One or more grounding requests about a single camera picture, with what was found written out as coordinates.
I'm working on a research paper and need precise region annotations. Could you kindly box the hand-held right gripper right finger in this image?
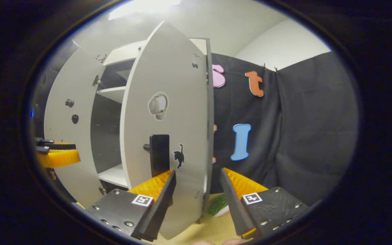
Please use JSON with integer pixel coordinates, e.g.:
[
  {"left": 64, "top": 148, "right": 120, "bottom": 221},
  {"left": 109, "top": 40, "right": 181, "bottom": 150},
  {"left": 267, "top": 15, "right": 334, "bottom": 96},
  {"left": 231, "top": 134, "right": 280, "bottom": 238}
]
[{"left": 220, "top": 167, "right": 311, "bottom": 238}]

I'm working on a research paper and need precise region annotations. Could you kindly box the white cabinet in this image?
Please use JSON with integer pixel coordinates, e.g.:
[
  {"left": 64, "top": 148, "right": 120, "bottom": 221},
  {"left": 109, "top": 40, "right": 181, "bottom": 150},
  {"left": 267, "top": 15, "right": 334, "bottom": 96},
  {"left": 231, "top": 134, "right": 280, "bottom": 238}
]
[{"left": 44, "top": 20, "right": 214, "bottom": 240}]

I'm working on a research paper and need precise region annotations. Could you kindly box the white cabinet door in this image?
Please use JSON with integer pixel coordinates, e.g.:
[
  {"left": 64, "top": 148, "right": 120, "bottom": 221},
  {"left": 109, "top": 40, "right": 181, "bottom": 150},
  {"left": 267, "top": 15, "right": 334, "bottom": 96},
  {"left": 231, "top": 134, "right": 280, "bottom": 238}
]
[
  {"left": 44, "top": 47, "right": 107, "bottom": 208},
  {"left": 119, "top": 20, "right": 214, "bottom": 240}
]

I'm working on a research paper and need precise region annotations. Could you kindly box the white cabinet shelf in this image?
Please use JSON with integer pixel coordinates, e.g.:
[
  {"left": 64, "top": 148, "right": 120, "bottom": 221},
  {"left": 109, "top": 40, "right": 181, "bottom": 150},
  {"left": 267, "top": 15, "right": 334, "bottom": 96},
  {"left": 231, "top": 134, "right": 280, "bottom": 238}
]
[{"left": 97, "top": 86, "right": 127, "bottom": 104}]

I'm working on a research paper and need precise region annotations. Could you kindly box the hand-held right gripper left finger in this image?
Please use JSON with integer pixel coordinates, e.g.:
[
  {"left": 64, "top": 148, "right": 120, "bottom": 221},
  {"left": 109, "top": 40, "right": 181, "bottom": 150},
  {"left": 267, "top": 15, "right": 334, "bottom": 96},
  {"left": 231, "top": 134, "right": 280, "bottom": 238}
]
[{"left": 85, "top": 169, "right": 177, "bottom": 242}]

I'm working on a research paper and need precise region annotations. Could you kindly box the black backdrop cloth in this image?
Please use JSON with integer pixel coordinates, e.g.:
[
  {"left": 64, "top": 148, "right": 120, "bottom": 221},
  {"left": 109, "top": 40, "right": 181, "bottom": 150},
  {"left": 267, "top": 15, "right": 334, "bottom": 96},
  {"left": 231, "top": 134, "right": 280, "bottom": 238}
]
[{"left": 31, "top": 40, "right": 359, "bottom": 207}]

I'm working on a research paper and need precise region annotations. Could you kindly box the black right door handle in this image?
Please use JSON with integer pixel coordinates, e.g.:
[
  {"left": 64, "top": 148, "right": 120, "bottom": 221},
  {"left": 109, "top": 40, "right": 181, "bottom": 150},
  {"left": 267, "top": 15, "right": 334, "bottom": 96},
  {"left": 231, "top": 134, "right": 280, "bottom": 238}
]
[{"left": 143, "top": 134, "right": 170, "bottom": 178}]

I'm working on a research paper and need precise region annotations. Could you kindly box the watermelon slice toy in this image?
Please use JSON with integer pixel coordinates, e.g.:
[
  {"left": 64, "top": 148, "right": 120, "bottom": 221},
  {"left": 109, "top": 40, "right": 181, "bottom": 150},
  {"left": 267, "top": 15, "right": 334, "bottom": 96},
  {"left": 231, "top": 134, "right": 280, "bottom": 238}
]
[{"left": 209, "top": 196, "right": 231, "bottom": 217}]

